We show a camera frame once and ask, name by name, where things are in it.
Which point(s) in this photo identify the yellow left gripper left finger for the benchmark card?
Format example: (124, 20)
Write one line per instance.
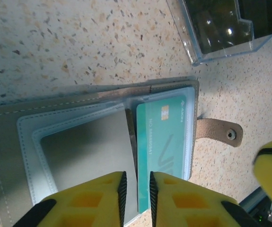
(86, 203)

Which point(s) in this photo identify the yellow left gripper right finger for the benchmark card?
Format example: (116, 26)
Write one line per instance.
(187, 205)

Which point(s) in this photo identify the silver credit card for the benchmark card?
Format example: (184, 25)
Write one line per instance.
(90, 153)

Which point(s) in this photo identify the teal credit card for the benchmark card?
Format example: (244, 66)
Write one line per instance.
(164, 146)

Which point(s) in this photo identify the grey leather card holder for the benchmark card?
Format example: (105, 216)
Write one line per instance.
(3, 142)

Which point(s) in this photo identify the clear acrylic card box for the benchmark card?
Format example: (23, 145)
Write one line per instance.
(185, 40)

